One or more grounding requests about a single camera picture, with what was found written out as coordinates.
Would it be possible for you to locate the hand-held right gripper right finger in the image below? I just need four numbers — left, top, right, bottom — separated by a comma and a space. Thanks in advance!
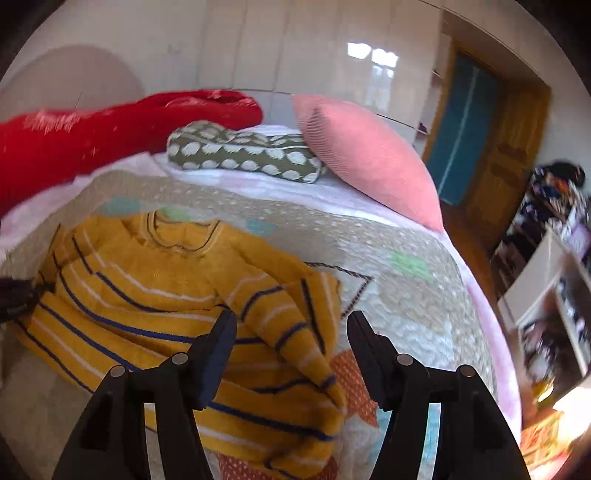
346, 310, 532, 480

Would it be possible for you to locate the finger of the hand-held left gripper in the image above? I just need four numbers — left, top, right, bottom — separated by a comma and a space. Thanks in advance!
0, 276, 55, 325

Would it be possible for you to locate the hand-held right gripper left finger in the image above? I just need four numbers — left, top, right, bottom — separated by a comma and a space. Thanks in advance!
51, 308, 238, 480

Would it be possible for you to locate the yellow striped knit sweater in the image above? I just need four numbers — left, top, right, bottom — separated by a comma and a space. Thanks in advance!
16, 211, 349, 480

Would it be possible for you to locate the patchwork quilt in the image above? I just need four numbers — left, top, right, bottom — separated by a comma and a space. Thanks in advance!
0, 170, 499, 480

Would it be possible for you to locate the red blanket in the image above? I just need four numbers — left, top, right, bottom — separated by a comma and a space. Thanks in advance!
0, 90, 264, 217

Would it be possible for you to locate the white shelf with clutter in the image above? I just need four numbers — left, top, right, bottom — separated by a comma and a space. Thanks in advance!
499, 228, 591, 409

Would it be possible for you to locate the pink pillow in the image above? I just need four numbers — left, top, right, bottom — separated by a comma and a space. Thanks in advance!
293, 95, 446, 232

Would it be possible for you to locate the green patterned pillow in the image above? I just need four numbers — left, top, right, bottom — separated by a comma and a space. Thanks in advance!
166, 121, 328, 184

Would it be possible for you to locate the beige padded headboard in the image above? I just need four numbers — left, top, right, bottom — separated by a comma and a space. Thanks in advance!
0, 44, 145, 121

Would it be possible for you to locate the wooden door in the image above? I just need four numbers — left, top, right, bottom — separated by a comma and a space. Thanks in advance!
462, 85, 552, 252

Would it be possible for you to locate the teal curtain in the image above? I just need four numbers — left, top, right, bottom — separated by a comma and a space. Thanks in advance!
425, 51, 502, 206

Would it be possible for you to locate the white glossy wardrobe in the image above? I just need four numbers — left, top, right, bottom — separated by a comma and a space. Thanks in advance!
139, 0, 455, 153

